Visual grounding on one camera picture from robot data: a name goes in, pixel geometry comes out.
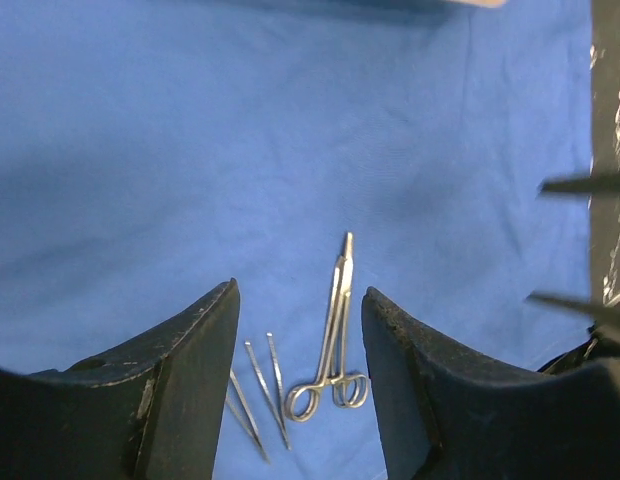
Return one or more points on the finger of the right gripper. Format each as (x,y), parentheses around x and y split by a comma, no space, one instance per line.
(594,184)
(602,314)

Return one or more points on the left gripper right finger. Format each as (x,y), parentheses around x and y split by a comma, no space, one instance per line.
(446,411)

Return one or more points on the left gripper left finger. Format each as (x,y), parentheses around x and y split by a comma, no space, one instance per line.
(149,408)

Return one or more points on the steel hemostat clamp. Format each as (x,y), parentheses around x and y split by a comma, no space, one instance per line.
(350,390)

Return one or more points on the blue surgical drape cloth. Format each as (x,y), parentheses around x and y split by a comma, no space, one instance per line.
(150,150)

